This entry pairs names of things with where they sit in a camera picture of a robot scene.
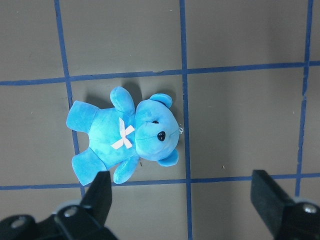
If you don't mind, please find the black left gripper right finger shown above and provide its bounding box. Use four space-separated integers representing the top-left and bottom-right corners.
250 169 320 240

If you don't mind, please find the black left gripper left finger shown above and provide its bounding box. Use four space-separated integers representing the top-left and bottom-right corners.
0 171 117 240

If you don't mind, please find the blue teddy bear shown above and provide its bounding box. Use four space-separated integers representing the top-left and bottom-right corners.
66 86 181 186

